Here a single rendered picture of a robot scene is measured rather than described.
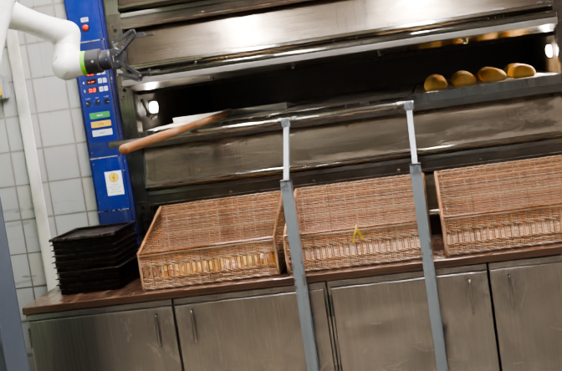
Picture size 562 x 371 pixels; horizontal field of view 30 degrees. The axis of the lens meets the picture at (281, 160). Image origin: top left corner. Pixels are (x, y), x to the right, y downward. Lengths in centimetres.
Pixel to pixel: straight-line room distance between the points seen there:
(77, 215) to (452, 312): 173
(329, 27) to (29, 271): 173
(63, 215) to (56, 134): 36
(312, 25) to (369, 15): 24
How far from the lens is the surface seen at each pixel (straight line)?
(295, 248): 391
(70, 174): 471
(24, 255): 485
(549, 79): 444
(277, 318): 404
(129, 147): 324
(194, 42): 453
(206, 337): 411
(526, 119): 444
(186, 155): 457
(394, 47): 427
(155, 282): 415
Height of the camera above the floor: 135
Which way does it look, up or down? 5 degrees down
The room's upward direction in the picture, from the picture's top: 8 degrees counter-clockwise
